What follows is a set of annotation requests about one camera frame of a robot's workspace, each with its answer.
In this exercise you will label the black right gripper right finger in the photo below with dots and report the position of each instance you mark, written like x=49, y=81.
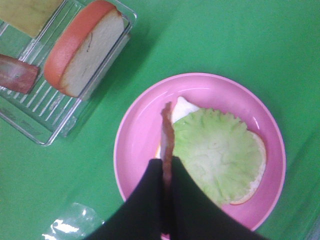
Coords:
x=196, y=217

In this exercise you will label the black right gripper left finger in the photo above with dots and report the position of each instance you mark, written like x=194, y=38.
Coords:
x=140, y=217

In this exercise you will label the green lettuce leaf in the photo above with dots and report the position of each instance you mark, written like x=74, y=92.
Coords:
x=215, y=155

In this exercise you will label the bacon strip from tray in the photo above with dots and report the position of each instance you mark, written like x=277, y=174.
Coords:
x=166, y=153

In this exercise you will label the white bread slice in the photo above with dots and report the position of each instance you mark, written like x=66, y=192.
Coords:
x=185, y=110

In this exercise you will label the yellow cheese slice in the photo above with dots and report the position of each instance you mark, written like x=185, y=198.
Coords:
x=28, y=16

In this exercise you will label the clear plastic wrap sheet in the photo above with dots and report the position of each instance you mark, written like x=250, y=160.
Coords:
x=76, y=223

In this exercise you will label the pink round plate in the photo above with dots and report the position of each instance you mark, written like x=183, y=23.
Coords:
x=224, y=136

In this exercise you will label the green tablecloth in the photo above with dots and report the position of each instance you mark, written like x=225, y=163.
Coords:
x=272, y=47

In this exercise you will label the clear left plastic tray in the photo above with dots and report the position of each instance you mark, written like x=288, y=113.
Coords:
x=44, y=113

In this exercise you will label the upright bread slice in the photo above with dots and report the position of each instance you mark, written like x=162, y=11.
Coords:
x=82, y=47

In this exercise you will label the bacon strip on left tray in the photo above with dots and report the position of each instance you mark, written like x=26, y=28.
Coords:
x=16, y=75

